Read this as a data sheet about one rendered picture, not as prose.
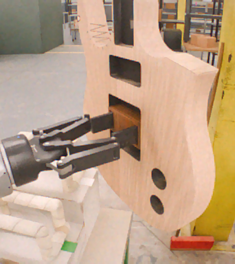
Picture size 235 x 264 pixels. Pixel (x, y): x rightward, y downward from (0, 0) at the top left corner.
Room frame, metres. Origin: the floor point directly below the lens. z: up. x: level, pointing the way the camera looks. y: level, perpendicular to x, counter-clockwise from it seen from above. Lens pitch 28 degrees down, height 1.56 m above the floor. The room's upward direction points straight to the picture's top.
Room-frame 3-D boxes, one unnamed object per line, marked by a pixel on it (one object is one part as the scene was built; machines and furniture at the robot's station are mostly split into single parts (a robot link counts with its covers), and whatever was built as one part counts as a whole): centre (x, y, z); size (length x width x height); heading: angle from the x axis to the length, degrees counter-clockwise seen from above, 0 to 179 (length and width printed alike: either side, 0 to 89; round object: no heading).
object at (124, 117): (0.42, -0.02, 1.35); 0.10 x 0.03 x 0.05; 33
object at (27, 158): (0.33, 0.13, 1.34); 0.09 x 0.08 x 0.07; 123
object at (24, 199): (0.47, 0.23, 1.12); 0.20 x 0.03 x 0.03; 78
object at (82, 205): (0.58, 0.21, 1.02); 0.27 x 0.15 x 0.17; 79
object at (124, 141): (0.35, -0.01, 1.35); 0.05 x 0.03 x 0.01; 122
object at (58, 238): (0.41, 0.15, 1.04); 0.11 x 0.03 x 0.03; 169
